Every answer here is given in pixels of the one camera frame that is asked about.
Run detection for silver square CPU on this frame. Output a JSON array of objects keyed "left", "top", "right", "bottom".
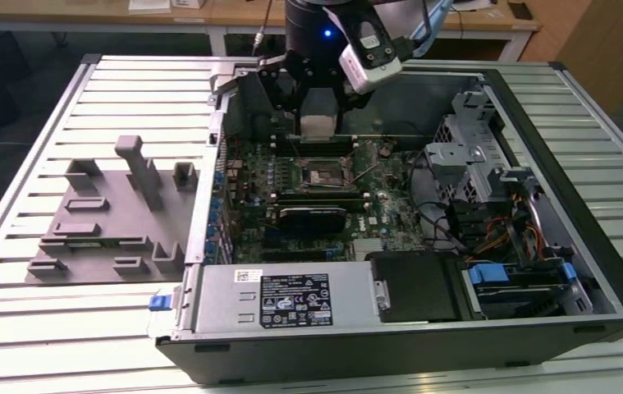
[{"left": 297, "top": 115, "right": 340, "bottom": 144}]

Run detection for black graphics card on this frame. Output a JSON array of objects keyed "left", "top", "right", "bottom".
[{"left": 276, "top": 206, "right": 349, "bottom": 236}]

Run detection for black camera cable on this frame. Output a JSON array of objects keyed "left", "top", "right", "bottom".
[{"left": 393, "top": 0, "right": 436, "bottom": 59}]

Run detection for wooden cabinet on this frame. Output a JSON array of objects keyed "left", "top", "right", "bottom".
[{"left": 521, "top": 0, "right": 623, "bottom": 114}]

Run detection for metal socket cover frame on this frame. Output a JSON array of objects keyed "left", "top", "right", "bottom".
[{"left": 349, "top": 140, "right": 384, "bottom": 185}]

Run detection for blue case latch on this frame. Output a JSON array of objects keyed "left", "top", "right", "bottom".
[{"left": 145, "top": 292, "right": 173, "bottom": 312}]

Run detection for black cable gold connector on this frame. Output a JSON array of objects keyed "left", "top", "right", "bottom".
[{"left": 252, "top": 0, "right": 275, "bottom": 47}]

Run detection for grey plastic parts rack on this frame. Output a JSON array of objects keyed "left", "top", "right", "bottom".
[{"left": 22, "top": 134, "right": 200, "bottom": 285}]

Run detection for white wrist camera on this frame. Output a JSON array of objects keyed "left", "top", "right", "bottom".
[{"left": 325, "top": 6, "right": 404, "bottom": 94}]

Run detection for grey power supply unit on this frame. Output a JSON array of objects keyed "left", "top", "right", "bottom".
[{"left": 188, "top": 262, "right": 381, "bottom": 332}]

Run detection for metal drive cage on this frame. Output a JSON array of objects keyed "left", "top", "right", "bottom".
[{"left": 423, "top": 90, "right": 509, "bottom": 203}]

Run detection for black phone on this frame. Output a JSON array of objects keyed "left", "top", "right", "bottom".
[{"left": 507, "top": 1, "right": 535, "bottom": 21}]

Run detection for green motherboard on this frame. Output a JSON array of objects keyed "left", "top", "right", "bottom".
[{"left": 221, "top": 137, "right": 433, "bottom": 264}]

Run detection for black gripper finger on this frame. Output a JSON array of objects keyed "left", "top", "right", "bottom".
[
  {"left": 337, "top": 83, "right": 369, "bottom": 125},
  {"left": 255, "top": 51, "right": 304, "bottom": 121}
]

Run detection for blue disk carrier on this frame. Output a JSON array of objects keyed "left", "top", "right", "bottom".
[{"left": 467, "top": 261, "right": 578, "bottom": 296}]

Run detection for wooden desk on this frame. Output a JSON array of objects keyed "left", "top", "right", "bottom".
[{"left": 0, "top": 0, "right": 543, "bottom": 62}]

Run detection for orange wire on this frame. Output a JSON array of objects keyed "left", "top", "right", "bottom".
[{"left": 521, "top": 219, "right": 546, "bottom": 263}]

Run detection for CPU socket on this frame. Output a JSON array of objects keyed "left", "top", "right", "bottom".
[{"left": 295, "top": 157, "right": 360, "bottom": 195}]

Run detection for black plastic shroud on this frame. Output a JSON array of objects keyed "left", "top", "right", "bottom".
[{"left": 368, "top": 250, "right": 464, "bottom": 324}]

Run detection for thin wire locking lever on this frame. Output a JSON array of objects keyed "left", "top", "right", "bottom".
[{"left": 348, "top": 158, "right": 384, "bottom": 184}]

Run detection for green RAM stick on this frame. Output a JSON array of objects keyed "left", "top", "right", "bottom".
[{"left": 277, "top": 197, "right": 365, "bottom": 212}]

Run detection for silver metal latch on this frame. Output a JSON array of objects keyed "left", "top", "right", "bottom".
[{"left": 373, "top": 280, "right": 393, "bottom": 312}]

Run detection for black open PC case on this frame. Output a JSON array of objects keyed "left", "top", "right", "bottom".
[{"left": 145, "top": 60, "right": 623, "bottom": 386}]

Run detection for grey plastic drive latch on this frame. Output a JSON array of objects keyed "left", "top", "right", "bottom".
[{"left": 483, "top": 166, "right": 538, "bottom": 196}]

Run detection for silver finned heat sink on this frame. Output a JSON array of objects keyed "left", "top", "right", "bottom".
[{"left": 351, "top": 240, "right": 389, "bottom": 262}]

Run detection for RAM slot white clips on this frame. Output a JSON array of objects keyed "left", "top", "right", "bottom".
[
  {"left": 272, "top": 147, "right": 359, "bottom": 154},
  {"left": 271, "top": 135, "right": 359, "bottom": 144},
  {"left": 272, "top": 194, "right": 368, "bottom": 201}
]

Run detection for yellow wire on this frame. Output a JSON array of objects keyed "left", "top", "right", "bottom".
[{"left": 467, "top": 234, "right": 509, "bottom": 263}]

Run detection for long black expansion slot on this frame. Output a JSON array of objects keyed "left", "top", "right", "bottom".
[{"left": 260, "top": 250, "right": 329, "bottom": 263}]

